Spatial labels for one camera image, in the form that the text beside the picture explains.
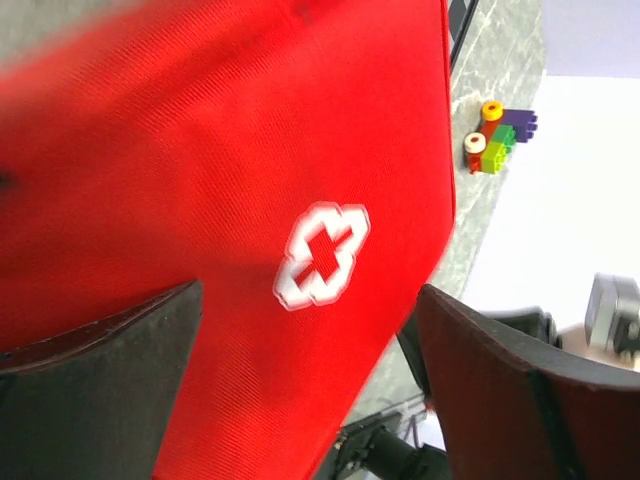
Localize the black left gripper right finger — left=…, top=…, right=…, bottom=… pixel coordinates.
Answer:
left=416, top=285, right=639, bottom=479

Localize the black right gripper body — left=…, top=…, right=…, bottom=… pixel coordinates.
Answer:
left=314, top=304, right=564, bottom=480

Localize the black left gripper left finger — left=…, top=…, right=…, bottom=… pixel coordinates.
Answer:
left=1, top=282, right=202, bottom=480

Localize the red black medicine case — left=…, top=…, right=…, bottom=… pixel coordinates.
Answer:
left=1, top=1, right=456, bottom=479

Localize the colourful toy block car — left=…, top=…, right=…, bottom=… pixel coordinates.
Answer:
left=463, top=100, right=538, bottom=175

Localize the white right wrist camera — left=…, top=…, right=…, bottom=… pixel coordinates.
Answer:
left=560, top=273, right=639, bottom=372

